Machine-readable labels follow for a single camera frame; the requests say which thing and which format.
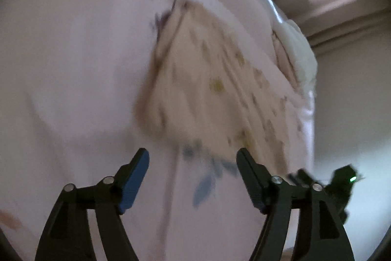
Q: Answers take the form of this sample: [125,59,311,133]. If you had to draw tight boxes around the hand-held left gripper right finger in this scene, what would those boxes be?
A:
[236,148,355,261]

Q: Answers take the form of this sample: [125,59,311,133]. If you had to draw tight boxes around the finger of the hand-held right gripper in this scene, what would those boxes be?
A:
[288,168,319,188]

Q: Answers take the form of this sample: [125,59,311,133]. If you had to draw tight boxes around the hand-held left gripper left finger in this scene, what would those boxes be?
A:
[34,148,150,261]

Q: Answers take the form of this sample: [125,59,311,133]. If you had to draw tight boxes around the pink bear-print baby shirt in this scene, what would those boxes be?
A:
[134,0,294,176]

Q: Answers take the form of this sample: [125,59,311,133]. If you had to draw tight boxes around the pink folded garment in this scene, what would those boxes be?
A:
[271,31,300,88]

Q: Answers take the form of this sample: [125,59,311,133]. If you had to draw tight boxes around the white folded fleece garment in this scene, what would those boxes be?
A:
[275,19,318,91]

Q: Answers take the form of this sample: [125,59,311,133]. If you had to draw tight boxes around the pink animal-print bed sheet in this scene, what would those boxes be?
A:
[0,0,316,261]

